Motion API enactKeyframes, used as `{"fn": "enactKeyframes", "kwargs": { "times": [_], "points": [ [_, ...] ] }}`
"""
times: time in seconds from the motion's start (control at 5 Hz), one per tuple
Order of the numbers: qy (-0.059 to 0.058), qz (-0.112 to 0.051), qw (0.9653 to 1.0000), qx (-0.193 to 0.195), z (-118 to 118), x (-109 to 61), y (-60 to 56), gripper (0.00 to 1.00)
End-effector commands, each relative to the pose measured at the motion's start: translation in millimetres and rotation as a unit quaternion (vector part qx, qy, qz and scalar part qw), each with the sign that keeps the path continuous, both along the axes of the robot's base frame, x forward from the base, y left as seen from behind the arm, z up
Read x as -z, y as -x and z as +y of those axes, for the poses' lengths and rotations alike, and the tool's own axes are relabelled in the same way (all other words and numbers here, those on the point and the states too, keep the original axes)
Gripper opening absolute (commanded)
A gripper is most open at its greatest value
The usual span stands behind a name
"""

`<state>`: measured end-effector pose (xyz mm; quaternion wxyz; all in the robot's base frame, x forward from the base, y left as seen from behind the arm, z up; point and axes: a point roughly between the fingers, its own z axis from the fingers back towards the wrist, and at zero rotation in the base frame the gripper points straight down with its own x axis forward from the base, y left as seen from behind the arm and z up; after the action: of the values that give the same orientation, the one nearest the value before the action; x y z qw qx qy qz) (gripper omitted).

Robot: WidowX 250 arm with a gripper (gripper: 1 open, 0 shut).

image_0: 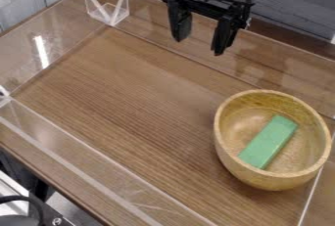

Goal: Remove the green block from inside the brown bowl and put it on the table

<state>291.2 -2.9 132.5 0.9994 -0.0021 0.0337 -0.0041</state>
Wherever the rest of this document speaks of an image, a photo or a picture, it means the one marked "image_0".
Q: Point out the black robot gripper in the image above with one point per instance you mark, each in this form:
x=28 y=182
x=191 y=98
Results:
x=234 y=9

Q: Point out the green rectangular block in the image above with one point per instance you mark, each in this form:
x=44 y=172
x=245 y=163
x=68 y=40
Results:
x=268 y=142

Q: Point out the brown wooden bowl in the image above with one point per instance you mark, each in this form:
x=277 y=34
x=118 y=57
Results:
x=240 y=118

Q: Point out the clear acrylic corner bracket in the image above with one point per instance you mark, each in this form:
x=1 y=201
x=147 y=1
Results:
x=107 y=13

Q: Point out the clear acrylic tray wall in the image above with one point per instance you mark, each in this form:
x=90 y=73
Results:
x=118 y=197

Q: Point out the black metal table bracket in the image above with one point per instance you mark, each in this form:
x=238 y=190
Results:
x=53 y=218

